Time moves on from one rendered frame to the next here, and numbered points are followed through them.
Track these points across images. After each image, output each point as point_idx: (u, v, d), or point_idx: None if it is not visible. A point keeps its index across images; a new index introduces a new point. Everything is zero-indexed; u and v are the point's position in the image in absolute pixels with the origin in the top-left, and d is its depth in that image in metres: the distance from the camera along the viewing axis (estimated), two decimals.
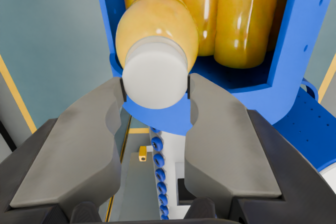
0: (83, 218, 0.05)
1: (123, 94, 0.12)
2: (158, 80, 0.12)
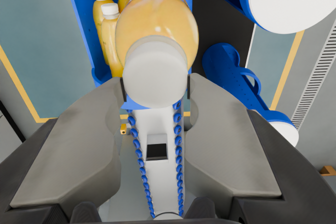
0: (83, 218, 0.05)
1: (123, 94, 0.12)
2: (110, 4, 0.48)
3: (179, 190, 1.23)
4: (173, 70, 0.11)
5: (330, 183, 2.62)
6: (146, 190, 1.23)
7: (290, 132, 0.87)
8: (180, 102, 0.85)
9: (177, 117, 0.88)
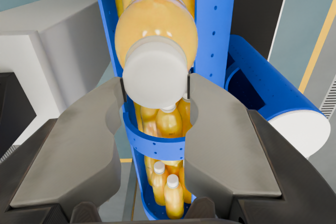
0: (83, 218, 0.05)
1: (123, 94, 0.12)
2: (159, 164, 0.72)
3: None
4: (175, 176, 0.68)
5: None
6: None
7: None
8: None
9: None
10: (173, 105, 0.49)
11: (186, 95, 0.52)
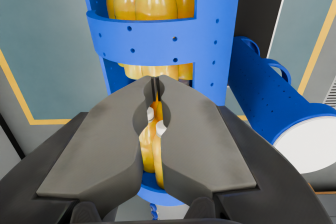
0: (83, 218, 0.05)
1: (153, 94, 0.12)
2: (146, 110, 0.52)
3: None
4: None
5: None
6: (152, 204, 1.01)
7: None
8: None
9: None
10: None
11: None
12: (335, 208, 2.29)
